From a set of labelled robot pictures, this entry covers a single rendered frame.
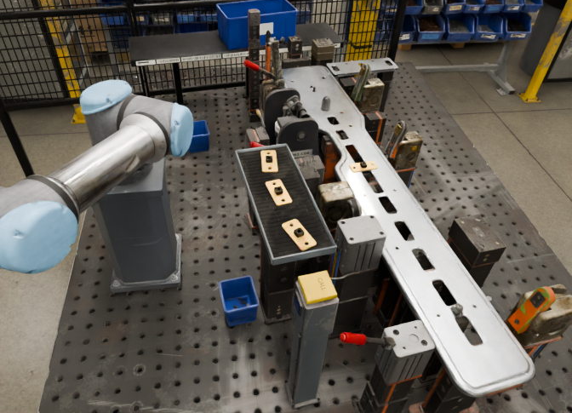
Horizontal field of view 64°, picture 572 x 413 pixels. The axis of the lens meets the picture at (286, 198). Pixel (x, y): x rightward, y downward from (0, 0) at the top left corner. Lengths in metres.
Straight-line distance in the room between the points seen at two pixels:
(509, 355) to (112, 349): 0.99
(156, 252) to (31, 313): 1.20
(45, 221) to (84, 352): 0.70
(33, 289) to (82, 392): 1.26
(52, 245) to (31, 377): 1.52
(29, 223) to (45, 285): 1.80
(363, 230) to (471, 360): 0.35
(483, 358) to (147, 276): 0.93
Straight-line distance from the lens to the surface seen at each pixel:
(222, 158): 1.90
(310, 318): 0.91
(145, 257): 1.38
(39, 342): 2.36
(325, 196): 1.18
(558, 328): 1.23
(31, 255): 0.78
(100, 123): 1.13
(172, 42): 2.07
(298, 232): 0.95
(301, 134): 1.27
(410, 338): 0.98
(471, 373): 1.06
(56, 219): 0.78
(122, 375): 1.35
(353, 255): 1.07
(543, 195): 3.29
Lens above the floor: 1.87
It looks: 43 degrees down
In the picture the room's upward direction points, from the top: 3 degrees clockwise
